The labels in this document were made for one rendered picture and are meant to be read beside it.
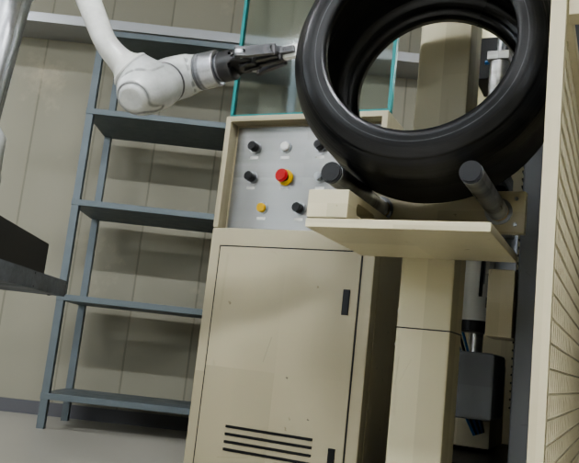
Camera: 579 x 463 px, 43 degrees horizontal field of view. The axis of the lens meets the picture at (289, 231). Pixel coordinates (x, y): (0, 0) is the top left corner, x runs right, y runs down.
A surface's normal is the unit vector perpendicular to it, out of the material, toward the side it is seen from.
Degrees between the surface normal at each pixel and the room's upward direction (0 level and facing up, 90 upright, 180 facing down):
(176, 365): 90
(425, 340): 90
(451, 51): 90
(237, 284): 90
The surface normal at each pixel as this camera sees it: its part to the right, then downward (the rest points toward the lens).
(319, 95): -0.49, -0.14
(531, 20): -0.15, -0.23
